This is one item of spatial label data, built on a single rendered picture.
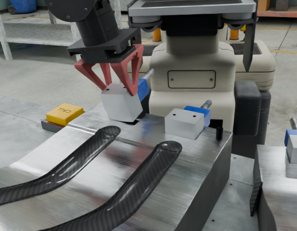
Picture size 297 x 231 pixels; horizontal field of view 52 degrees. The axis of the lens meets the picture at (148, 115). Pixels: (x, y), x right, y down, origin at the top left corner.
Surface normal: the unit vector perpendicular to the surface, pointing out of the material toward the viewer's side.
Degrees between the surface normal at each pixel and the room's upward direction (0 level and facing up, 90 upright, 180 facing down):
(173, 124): 90
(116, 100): 99
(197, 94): 8
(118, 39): 13
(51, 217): 28
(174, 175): 3
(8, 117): 0
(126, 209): 8
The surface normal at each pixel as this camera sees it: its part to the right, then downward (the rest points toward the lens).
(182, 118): -0.06, -0.88
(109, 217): 0.17, -0.96
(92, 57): -0.47, 0.57
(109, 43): -0.27, -0.82
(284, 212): 0.04, -1.00
